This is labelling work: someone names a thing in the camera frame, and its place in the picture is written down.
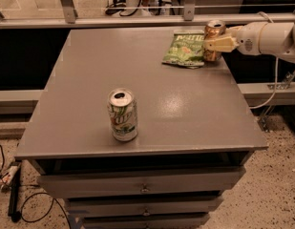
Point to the grey drawer cabinet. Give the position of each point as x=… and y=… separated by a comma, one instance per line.
x=187, y=119

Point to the power strip on floor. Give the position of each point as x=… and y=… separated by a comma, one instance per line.
x=7, y=178

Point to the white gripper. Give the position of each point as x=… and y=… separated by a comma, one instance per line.
x=247, y=39

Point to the metal railing frame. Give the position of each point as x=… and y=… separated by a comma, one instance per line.
x=48, y=14

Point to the grey drawer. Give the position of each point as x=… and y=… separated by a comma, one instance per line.
x=99, y=185
x=142, y=207
x=149, y=222

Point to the orange soda can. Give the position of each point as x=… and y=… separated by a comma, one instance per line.
x=213, y=29

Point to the bottom grey drawer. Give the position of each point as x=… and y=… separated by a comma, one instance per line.
x=149, y=222

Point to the white green 7up can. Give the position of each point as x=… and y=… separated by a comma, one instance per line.
x=122, y=109

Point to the green jalapeno chip bag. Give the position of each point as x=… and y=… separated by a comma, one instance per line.
x=186, y=49

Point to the top grey drawer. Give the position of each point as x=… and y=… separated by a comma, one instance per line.
x=99, y=185

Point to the middle grey drawer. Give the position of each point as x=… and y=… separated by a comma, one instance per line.
x=142, y=207

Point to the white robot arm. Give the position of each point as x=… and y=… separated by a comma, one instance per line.
x=278, y=39

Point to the black floor bar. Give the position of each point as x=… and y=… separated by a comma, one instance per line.
x=13, y=213

